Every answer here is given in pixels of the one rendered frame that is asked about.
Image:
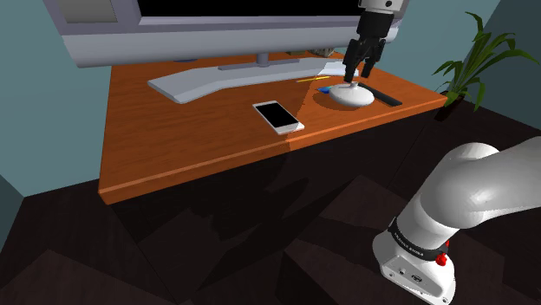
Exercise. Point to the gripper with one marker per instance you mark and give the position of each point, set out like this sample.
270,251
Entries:
374,26

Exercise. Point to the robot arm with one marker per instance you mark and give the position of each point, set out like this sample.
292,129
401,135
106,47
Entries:
460,190

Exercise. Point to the white paper sheet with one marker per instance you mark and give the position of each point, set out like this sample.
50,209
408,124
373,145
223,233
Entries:
334,69

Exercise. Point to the small brown object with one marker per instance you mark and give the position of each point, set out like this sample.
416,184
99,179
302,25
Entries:
321,52

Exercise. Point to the white squat vase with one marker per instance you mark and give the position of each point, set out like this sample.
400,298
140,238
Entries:
351,96

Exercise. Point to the black remote control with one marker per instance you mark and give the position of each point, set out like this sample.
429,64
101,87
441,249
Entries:
386,99

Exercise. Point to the small blue flat object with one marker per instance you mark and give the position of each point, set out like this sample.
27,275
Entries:
324,89

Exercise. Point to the yellow pencil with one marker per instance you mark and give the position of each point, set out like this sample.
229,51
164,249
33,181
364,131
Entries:
312,79

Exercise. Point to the white smartphone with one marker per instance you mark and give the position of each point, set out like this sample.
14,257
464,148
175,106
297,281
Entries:
277,116

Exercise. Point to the potted green plant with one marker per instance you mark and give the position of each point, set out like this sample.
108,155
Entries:
469,72

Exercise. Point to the large grey monitor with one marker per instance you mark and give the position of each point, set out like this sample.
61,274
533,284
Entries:
203,42

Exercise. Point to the orange wooden desk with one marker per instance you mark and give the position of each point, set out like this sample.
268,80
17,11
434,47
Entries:
169,139

